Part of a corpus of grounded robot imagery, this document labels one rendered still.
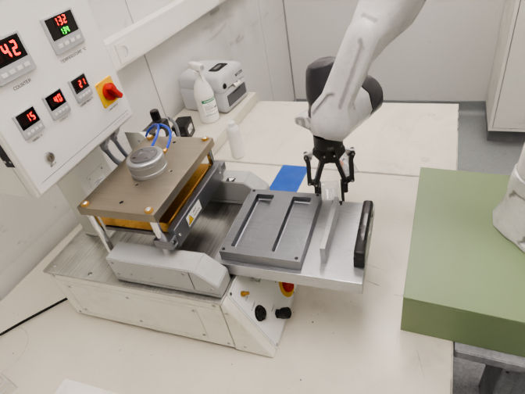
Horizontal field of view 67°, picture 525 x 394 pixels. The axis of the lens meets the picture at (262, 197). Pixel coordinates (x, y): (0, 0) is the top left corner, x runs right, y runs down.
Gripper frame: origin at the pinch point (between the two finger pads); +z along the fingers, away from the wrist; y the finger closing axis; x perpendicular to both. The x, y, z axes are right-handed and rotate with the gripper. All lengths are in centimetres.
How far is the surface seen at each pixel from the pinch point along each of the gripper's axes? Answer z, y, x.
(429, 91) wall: 66, 82, 192
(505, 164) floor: 83, 108, 116
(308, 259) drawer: -14.1, -6.2, -36.8
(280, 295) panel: 3.2, -14.2, -31.6
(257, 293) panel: -2.9, -18.2, -35.5
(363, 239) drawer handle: -18.2, 4.0, -36.3
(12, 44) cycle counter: -57, -52, -23
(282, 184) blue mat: 8.2, -15.4, 17.0
